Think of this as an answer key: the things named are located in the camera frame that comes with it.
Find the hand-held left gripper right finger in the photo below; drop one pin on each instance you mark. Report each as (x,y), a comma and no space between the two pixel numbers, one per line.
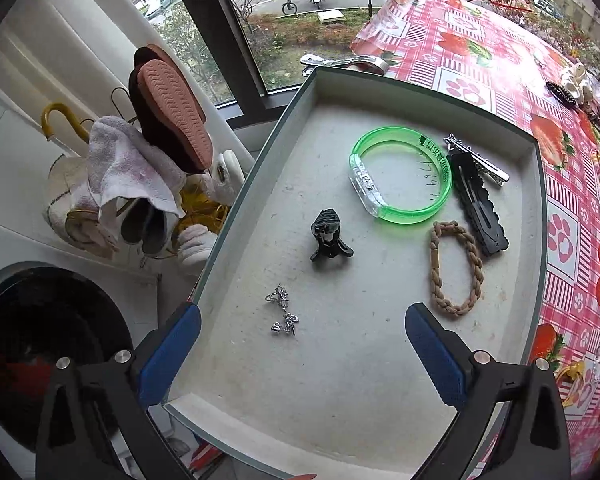
(435,355)

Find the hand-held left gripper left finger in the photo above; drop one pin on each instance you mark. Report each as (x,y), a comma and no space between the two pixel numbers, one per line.
(177,342)

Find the grey shallow box tray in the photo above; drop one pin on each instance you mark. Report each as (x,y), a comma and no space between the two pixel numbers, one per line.
(330,385)

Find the silver earrings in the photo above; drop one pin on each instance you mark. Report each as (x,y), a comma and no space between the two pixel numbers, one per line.
(282,305)

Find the black snap hair clip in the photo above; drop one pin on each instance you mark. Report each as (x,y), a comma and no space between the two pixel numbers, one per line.
(480,210)

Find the small black claw clip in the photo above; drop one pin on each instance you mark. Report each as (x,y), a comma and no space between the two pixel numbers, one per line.
(327,235)

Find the green translucent bangle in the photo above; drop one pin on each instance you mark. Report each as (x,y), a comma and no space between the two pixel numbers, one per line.
(365,182)

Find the silver metal hair clip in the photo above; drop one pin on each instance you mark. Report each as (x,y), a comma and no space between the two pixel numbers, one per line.
(485,167)

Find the grey slippers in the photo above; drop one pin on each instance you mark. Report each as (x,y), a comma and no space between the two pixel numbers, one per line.
(145,225)

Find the white washing machine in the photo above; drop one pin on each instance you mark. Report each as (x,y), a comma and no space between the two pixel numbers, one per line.
(45,350)

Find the gold hair clip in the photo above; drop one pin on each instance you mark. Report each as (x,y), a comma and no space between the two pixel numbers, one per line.
(570,372)

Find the white plush slippers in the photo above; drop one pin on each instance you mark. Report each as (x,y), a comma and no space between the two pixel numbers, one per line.
(225,172)

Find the white towel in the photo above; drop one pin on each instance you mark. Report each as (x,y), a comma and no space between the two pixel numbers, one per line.
(125,160)

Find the brown slipper with pink sole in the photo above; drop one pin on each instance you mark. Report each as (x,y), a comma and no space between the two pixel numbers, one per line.
(175,110)
(147,55)

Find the black hair comb clip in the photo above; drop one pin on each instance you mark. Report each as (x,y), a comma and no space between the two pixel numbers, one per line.
(560,91)

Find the pink strawberry print tablecloth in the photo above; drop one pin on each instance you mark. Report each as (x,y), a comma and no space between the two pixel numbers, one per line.
(480,60)

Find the metal table clamp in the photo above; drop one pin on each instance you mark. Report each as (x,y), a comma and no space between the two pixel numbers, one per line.
(340,62)

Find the white flower claw clip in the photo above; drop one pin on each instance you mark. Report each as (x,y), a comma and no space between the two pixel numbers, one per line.
(580,82)

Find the parked bicycle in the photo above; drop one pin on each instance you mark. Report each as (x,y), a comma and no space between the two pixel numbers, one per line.
(289,5)

